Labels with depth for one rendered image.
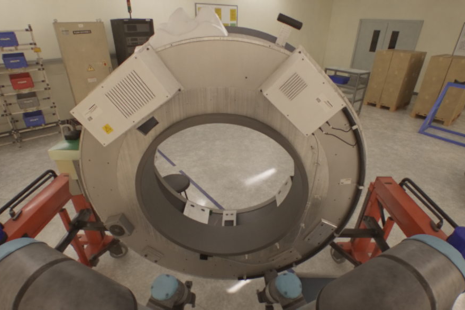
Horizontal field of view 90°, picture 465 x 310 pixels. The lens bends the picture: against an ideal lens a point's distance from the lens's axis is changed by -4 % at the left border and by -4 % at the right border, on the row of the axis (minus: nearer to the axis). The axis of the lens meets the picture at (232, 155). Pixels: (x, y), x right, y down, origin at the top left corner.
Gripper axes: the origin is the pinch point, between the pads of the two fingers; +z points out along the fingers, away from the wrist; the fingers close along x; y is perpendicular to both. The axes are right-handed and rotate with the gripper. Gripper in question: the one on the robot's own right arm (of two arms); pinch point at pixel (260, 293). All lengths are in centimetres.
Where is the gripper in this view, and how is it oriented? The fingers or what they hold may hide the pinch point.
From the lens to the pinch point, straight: 135.3
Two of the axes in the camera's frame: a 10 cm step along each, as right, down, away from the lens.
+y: 1.2, 7.9, -6.0
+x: 9.7, 0.2, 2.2
